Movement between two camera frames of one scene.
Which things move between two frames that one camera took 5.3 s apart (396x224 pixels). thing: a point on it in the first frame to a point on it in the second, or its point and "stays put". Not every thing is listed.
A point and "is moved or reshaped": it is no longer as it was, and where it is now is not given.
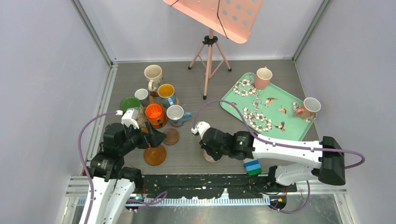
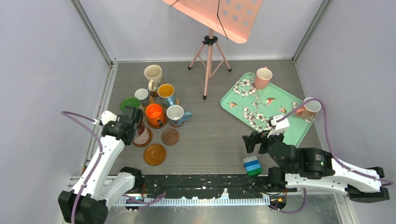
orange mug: [154, 115] stays put
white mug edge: [311, 107] stays put
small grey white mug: [144, 95] stays put
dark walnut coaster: [172, 136] stays put
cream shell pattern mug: [155, 73] stays put
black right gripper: [215, 156] to [255, 137]
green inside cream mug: [129, 102] stays put
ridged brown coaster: [144, 129] is moved or reshaped
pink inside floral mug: [208, 157] is moved or reshaped
